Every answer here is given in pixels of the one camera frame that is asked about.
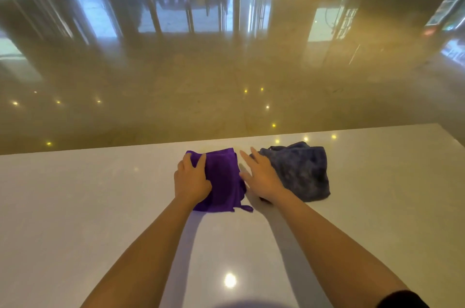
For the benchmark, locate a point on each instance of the person's right forearm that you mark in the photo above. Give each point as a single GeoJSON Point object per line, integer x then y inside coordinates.
{"type": "Point", "coordinates": [334, 257]}

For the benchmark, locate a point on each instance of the person's left forearm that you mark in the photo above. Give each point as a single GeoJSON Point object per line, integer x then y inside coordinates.
{"type": "Point", "coordinates": [145, 260]}

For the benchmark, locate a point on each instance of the grey microfiber cloth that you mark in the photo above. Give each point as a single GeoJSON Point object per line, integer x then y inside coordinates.
{"type": "Point", "coordinates": [305, 169]}

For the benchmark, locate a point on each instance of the purple microfiber cloth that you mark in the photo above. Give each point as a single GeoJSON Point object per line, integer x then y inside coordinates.
{"type": "Point", "coordinates": [225, 180]}

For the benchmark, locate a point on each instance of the black right sleeve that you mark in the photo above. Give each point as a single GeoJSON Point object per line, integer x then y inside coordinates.
{"type": "Point", "coordinates": [403, 300]}

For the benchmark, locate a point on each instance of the person's left hand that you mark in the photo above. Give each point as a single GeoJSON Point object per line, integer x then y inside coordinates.
{"type": "Point", "coordinates": [190, 182]}

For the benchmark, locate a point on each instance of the person's right hand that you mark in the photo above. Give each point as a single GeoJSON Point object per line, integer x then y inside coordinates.
{"type": "Point", "coordinates": [265, 180]}

